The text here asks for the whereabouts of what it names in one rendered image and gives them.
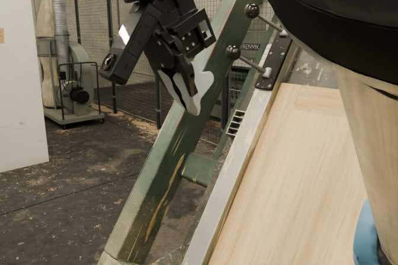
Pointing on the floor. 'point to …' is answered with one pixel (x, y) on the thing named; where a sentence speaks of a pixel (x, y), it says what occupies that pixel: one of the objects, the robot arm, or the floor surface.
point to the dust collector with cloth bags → (63, 71)
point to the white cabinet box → (19, 83)
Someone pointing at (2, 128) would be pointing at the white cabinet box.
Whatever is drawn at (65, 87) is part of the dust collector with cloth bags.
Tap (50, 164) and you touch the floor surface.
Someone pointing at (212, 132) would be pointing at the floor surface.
